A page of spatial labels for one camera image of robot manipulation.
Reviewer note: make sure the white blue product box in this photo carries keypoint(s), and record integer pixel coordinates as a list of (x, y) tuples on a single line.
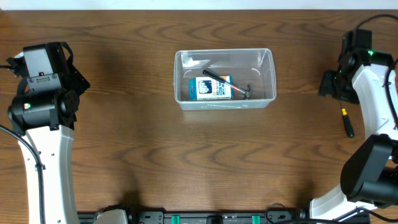
[(206, 88)]

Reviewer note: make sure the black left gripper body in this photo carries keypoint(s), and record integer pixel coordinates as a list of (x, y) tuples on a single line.
[(74, 82)]

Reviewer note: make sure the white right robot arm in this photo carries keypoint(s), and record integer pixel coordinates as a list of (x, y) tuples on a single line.
[(365, 77)]

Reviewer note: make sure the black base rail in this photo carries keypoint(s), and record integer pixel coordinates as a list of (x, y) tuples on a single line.
[(123, 214)]

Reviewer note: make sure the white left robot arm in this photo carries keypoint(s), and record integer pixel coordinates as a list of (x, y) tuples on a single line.
[(43, 114)]

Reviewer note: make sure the small black-handled hammer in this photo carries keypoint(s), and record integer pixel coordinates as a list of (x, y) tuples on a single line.
[(247, 93)]

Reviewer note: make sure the black yellow screwdriver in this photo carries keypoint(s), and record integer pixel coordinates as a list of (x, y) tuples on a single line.
[(346, 121)]

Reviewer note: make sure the silver combination wrench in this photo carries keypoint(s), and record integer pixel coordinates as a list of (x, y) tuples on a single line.
[(224, 106)]

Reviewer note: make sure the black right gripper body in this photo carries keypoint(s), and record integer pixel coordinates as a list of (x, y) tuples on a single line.
[(339, 86)]

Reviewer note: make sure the clear plastic container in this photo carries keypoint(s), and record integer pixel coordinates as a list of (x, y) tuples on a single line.
[(238, 66)]

